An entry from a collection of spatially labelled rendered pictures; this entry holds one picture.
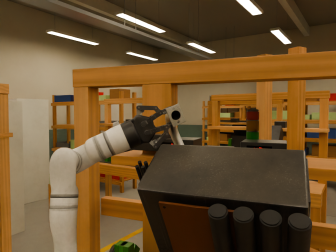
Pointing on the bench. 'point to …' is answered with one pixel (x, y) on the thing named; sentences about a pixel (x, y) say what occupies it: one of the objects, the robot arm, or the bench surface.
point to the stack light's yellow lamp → (252, 126)
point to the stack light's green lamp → (252, 135)
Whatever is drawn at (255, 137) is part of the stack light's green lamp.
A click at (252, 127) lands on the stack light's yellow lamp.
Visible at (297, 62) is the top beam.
